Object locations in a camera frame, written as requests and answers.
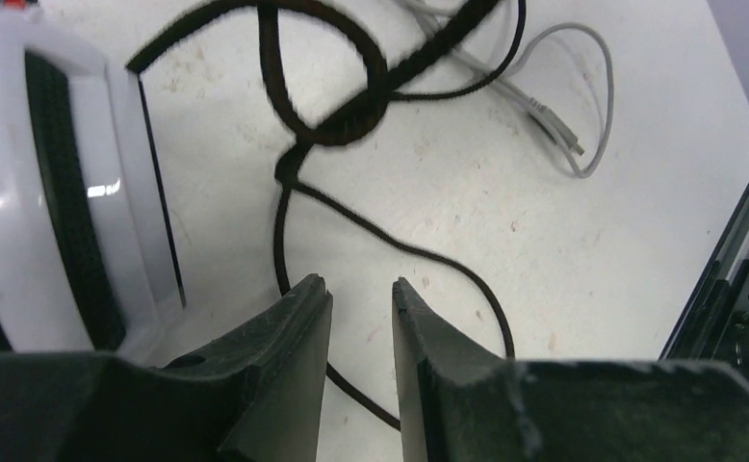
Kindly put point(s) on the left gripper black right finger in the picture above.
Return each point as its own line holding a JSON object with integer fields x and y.
{"x": 452, "y": 392}

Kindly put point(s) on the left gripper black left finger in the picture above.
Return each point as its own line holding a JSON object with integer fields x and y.
{"x": 262, "y": 385}

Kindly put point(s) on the black and white headphones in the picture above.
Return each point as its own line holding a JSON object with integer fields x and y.
{"x": 61, "y": 178}

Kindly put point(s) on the grey white over-ear headphones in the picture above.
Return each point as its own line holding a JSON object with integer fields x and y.
{"x": 546, "y": 119}

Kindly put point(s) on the aluminium rail frame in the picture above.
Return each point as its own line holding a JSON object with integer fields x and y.
{"x": 714, "y": 324}

